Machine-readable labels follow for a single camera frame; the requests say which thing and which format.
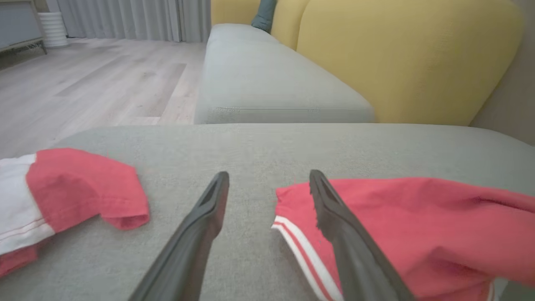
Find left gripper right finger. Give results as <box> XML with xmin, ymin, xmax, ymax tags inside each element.
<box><xmin>309</xmin><ymin>169</ymin><xmax>414</xmax><ymax>301</ymax></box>

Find teal throw pillow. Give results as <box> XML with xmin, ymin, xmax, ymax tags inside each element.
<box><xmin>251</xmin><ymin>0</ymin><xmax>278</xmax><ymax>34</ymax></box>

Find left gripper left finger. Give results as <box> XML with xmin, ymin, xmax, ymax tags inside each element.
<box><xmin>127</xmin><ymin>171</ymin><xmax>230</xmax><ymax>301</ymax></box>

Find white ribbed plant pot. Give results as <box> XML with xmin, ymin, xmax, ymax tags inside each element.
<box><xmin>38</xmin><ymin>12</ymin><xmax>69</xmax><ymax>48</ymax></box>

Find yellow sofa back cushion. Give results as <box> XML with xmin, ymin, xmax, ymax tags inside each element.
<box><xmin>271</xmin><ymin>0</ymin><xmax>312</xmax><ymax>51</ymax></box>
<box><xmin>211</xmin><ymin>0</ymin><xmax>262</xmax><ymax>26</ymax></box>
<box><xmin>296</xmin><ymin>0</ymin><xmax>525</xmax><ymax>126</ymax></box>

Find red t-shirt with white band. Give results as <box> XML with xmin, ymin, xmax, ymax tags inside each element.
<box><xmin>0</xmin><ymin>148</ymin><xmax>150</xmax><ymax>278</ymax></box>

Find grey TV cabinet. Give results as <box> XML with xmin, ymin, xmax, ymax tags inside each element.
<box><xmin>0</xmin><ymin>0</ymin><xmax>48</xmax><ymax>57</ymax></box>

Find grey pleated curtain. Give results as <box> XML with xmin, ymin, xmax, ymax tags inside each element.
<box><xmin>46</xmin><ymin>0</ymin><xmax>211</xmax><ymax>43</ymax></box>

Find red shorts with white stripes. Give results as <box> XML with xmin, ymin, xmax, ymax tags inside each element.
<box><xmin>272</xmin><ymin>176</ymin><xmax>535</xmax><ymax>301</ymax></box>

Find large grey sofa ottoman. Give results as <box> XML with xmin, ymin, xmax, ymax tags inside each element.
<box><xmin>0</xmin><ymin>123</ymin><xmax>535</xmax><ymax>301</ymax></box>

